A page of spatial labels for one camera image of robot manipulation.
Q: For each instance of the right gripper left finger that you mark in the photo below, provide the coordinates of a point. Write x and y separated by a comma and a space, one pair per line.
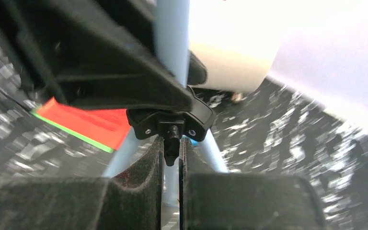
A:
128, 201

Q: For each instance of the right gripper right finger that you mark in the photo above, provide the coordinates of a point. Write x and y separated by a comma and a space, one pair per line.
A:
235, 201

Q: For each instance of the red sheet music page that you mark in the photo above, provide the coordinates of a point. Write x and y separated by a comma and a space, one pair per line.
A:
104, 129

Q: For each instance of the round three-drawer storage box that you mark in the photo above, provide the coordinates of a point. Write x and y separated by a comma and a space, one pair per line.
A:
237, 40

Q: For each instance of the black blue marker pen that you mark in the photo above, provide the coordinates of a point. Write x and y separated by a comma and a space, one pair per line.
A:
195, 143

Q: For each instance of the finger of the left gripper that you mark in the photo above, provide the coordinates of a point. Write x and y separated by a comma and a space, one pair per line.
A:
197, 73
75, 52

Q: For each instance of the light blue music stand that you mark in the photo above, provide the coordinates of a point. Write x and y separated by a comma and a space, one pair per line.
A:
171, 46

